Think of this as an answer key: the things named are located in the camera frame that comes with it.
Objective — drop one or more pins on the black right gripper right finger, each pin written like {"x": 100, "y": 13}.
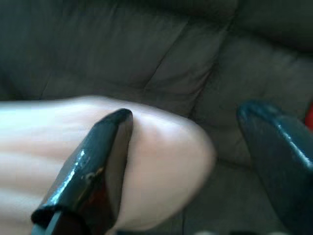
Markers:
{"x": 281, "y": 151}

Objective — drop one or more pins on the pink pillow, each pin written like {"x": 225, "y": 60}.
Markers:
{"x": 159, "y": 171}

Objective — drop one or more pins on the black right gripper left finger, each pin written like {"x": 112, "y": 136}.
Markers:
{"x": 80, "y": 176}

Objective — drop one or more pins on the red pillow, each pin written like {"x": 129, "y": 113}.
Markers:
{"x": 310, "y": 112}

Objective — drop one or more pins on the dark grey fabric sofa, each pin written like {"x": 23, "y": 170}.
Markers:
{"x": 122, "y": 49}

